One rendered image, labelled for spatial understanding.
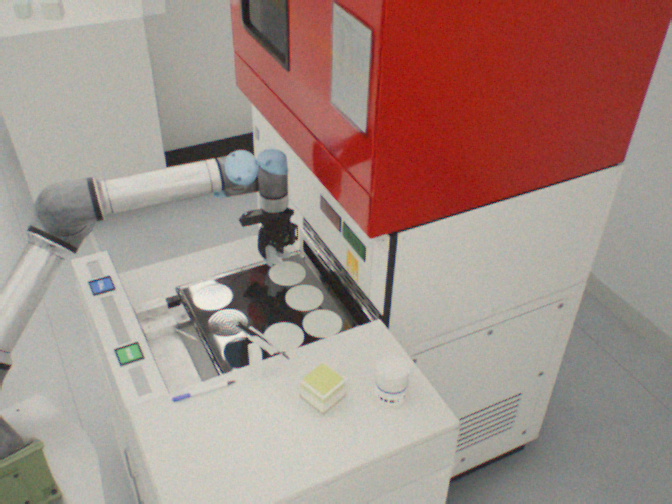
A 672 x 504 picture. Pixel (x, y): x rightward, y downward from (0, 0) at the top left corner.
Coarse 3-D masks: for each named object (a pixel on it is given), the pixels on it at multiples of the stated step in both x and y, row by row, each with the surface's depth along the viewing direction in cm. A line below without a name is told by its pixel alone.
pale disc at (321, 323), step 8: (312, 312) 191; (320, 312) 191; (328, 312) 191; (304, 320) 189; (312, 320) 189; (320, 320) 189; (328, 320) 189; (336, 320) 189; (304, 328) 186; (312, 328) 186; (320, 328) 187; (328, 328) 187; (336, 328) 187; (320, 336) 184; (328, 336) 184
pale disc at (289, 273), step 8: (288, 264) 206; (296, 264) 206; (272, 272) 203; (280, 272) 203; (288, 272) 203; (296, 272) 203; (304, 272) 203; (272, 280) 200; (280, 280) 200; (288, 280) 200; (296, 280) 201
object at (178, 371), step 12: (168, 336) 186; (156, 348) 183; (168, 348) 183; (180, 348) 183; (156, 360) 180; (168, 360) 180; (180, 360) 180; (168, 372) 177; (180, 372) 177; (192, 372) 177; (168, 384) 174; (180, 384) 174; (192, 384) 174
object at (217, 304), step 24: (264, 264) 205; (192, 288) 197; (216, 288) 197; (240, 288) 198; (264, 288) 198; (288, 288) 198; (216, 312) 190; (240, 312) 190; (264, 312) 191; (288, 312) 191; (336, 312) 191; (216, 336) 184; (240, 336) 184; (312, 336) 184; (240, 360) 178
